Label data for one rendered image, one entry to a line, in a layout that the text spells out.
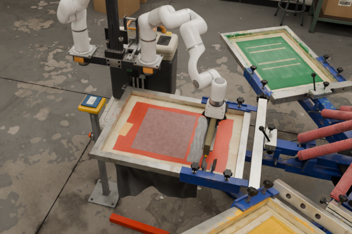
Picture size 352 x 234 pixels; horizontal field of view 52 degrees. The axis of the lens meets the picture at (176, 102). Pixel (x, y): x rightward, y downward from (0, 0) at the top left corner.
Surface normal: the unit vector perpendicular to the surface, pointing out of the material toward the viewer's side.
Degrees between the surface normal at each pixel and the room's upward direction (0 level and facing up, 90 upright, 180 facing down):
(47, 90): 0
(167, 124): 0
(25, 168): 0
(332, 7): 90
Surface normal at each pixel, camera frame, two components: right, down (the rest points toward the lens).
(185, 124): 0.04, -0.75
